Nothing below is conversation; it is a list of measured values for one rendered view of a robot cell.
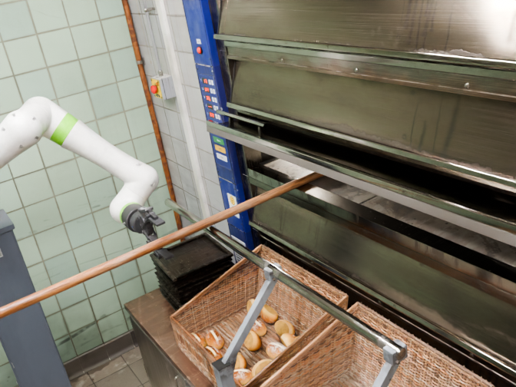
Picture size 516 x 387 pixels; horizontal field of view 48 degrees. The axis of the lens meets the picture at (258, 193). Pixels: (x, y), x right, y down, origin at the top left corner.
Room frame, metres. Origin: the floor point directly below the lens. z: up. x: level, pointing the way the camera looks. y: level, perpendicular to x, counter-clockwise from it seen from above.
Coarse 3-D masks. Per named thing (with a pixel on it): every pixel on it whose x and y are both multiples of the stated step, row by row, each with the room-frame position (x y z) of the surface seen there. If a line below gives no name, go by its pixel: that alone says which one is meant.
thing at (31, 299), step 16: (304, 176) 1.96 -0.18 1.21; (320, 176) 1.98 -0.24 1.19; (272, 192) 1.88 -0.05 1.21; (240, 208) 1.81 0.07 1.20; (192, 224) 1.73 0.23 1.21; (208, 224) 1.74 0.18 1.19; (160, 240) 1.66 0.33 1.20; (176, 240) 1.68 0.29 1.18; (128, 256) 1.60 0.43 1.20; (96, 272) 1.55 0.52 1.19; (48, 288) 1.49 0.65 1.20; (64, 288) 1.50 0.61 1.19; (16, 304) 1.43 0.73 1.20; (32, 304) 1.45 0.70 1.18
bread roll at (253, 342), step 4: (252, 332) 1.84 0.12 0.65; (248, 336) 1.84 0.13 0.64; (252, 336) 1.82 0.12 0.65; (256, 336) 1.82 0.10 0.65; (248, 340) 1.82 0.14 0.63; (252, 340) 1.80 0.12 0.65; (256, 340) 1.80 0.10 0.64; (260, 340) 1.82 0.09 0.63; (248, 344) 1.81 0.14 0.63; (252, 344) 1.79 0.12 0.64; (256, 344) 1.79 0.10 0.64; (260, 344) 1.80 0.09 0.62; (248, 348) 1.80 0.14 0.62; (252, 348) 1.78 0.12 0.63; (256, 348) 1.78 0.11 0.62
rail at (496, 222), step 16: (224, 128) 2.02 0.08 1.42; (272, 144) 1.76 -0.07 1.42; (320, 160) 1.54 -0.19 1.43; (352, 176) 1.42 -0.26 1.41; (368, 176) 1.37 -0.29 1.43; (400, 192) 1.27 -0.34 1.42; (416, 192) 1.23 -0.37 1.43; (448, 208) 1.15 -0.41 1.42; (464, 208) 1.11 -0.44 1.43; (496, 224) 1.04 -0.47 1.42; (512, 224) 1.01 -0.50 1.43
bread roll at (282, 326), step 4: (280, 320) 1.89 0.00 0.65; (284, 320) 1.88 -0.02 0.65; (276, 324) 1.89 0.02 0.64; (280, 324) 1.87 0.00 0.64; (284, 324) 1.86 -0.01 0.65; (288, 324) 1.86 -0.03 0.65; (276, 328) 1.88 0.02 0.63; (280, 328) 1.86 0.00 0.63; (284, 328) 1.85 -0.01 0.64; (288, 328) 1.84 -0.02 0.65; (292, 328) 1.84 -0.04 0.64; (280, 332) 1.85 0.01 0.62; (284, 332) 1.84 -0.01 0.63; (288, 332) 1.83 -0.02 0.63; (292, 332) 1.83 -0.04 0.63
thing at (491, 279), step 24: (264, 168) 2.18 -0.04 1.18; (288, 192) 1.98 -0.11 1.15; (312, 192) 1.88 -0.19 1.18; (360, 216) 1.64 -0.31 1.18; (384, 216) 1.61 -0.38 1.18; (408, 240) 1.46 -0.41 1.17; (432, 240) 1.41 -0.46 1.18; (456, 264) 1.31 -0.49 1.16; (480, 264) 1.26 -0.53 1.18; (504, 264) 1.24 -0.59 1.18; (504, 288) 1.18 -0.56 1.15
